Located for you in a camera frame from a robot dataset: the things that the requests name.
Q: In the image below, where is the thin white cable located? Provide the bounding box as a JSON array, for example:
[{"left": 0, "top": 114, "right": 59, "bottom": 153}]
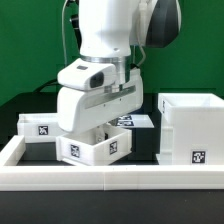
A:
[{"left": 61, "top": 0, "right": 70, "bottom": 68}]

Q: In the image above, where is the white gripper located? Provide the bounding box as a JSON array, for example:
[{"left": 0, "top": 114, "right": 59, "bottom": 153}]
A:
[{"left": 57, "top": 69, "right": 143, "bottom": 143}]

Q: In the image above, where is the white drawer cabinet box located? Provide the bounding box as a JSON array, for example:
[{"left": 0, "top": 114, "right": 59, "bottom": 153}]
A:
[{"left": 156, "top": 93, "right": 224, "bottom": 165}]

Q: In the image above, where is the white U-shaped boundary frame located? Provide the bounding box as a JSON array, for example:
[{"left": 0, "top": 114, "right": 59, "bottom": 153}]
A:
[{"left": 0, "top": 135, "right": 224, "bottom": 191}]

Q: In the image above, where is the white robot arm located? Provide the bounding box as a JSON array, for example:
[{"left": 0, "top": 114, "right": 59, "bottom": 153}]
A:
[{"left": 57, "top": 0, "right": 181, "bottom": 139}]

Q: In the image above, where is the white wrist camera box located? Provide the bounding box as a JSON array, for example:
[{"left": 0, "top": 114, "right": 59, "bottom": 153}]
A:
[{"left": 57, "top": 59, "right": 116, "bottom": 91}]

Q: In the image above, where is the black cable bundle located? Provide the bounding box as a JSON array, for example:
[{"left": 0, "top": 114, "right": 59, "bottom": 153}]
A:
[{"left": 32, "top": 78, "right": 62, "bottom": 94}]

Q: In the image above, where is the white drawer with tag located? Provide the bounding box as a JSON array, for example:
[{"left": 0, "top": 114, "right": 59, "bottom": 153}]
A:
[
  {"left": 17, "top": 113, "right": 65, "bottom": 143},
  {"left": 56, "top": 124, "right": 132, "bottom": 166}
]

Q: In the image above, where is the white fiducial marker sheet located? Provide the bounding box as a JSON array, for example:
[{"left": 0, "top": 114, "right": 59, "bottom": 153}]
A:
[{"left": 116, "top": 114, "right": 154, "bottom": 128}]

